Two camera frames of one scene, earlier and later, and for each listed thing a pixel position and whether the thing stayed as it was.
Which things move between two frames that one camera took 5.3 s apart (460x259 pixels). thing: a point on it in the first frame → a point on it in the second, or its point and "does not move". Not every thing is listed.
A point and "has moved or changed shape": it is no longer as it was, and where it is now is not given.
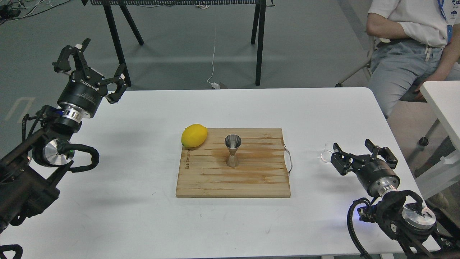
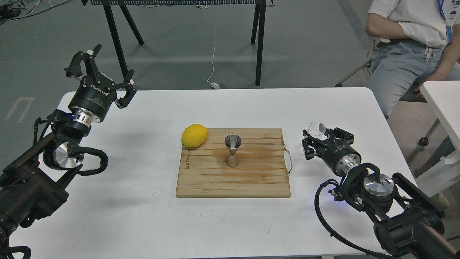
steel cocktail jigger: (233, 141) does not move
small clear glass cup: (326, 155) has moved or changed shape
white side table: (444, 97) does not move
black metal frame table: (257, 29) does not move
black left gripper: (82, 93) → (94, 95)
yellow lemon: (193, 135) does not move
